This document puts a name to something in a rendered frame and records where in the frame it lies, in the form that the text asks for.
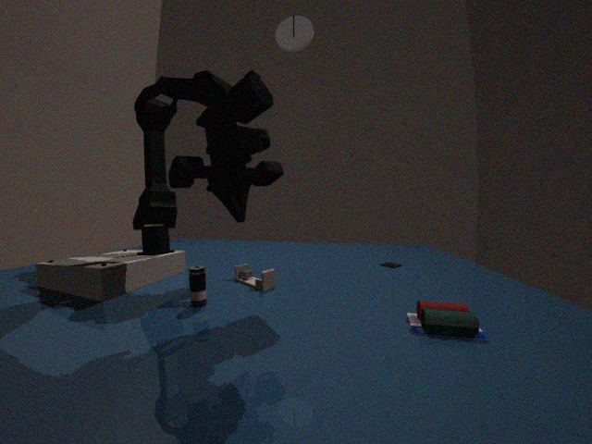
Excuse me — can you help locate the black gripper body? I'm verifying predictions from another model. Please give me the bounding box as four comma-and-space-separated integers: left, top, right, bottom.
168, 128, 284, 189

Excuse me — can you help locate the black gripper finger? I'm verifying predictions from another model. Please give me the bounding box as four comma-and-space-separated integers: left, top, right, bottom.
206, 174, 242, 223
234, 175, 258, 222

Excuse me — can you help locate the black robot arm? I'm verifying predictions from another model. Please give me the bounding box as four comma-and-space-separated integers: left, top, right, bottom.
133, 70, 274, 255

